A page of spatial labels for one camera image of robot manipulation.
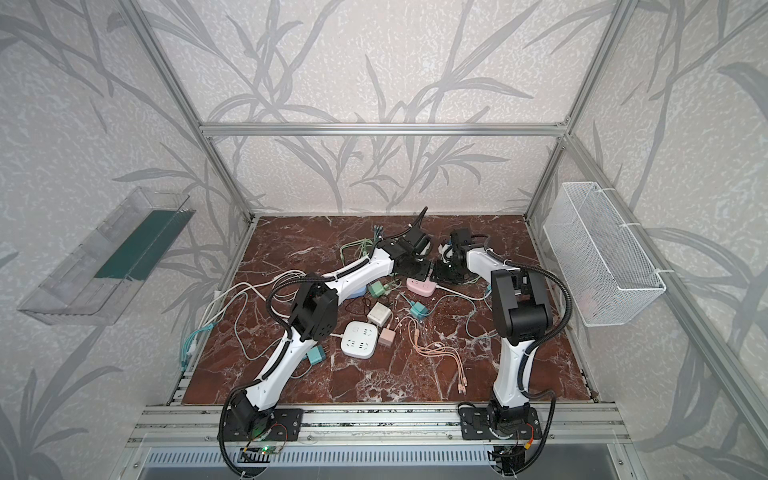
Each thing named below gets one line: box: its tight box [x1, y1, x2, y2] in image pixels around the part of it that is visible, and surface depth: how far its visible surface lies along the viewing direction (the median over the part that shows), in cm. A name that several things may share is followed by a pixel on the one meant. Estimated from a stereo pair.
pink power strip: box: [406, 277, 437, 297], surface depth 98 cm
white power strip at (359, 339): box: [341, 321, 378, 359], surface depth 87 cm
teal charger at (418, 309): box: [410, 300, 429, 320], surface depth 94 cm
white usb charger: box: [367, 302, 392, 327], surface depth 92 cm
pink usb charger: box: [378, 328, 396, 347], surface depth 88 cm
